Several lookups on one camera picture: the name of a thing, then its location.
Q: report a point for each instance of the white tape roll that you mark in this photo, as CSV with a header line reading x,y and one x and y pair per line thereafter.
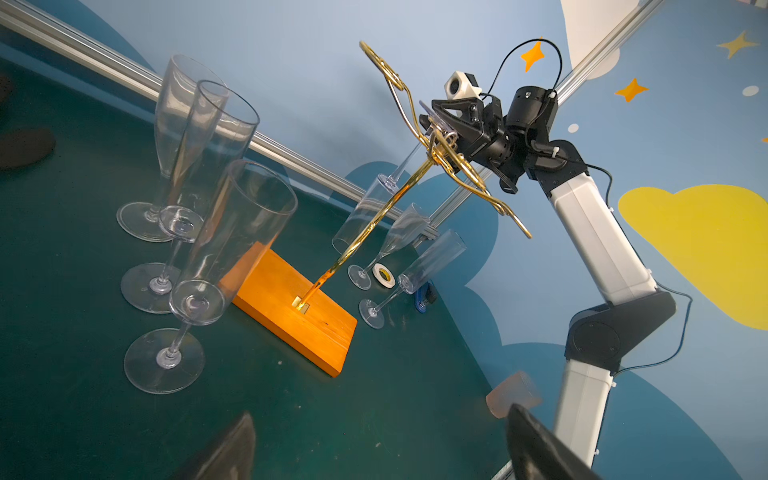
x,y
384,276

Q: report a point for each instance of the gold wire glass rack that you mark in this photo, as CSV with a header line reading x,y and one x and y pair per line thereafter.
x,y
282,300

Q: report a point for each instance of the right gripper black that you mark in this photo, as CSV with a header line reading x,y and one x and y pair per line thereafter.
x,y
477,127

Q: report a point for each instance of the brown cup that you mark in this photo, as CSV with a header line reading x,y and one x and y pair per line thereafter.
x,y
518,388

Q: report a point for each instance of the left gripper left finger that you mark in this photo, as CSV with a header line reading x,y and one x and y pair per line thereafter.
x,y
229,455

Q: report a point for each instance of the wine glass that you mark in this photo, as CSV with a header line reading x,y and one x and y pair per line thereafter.
x,y
141,219
378,201
442,252
251,207
411,223
218,130

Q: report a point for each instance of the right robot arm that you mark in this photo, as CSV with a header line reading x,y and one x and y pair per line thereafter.
x,y
634,306

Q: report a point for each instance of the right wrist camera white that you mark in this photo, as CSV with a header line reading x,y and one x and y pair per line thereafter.
x,y
462,85

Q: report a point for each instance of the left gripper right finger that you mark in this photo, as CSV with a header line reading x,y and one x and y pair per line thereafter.
x,y
536,453

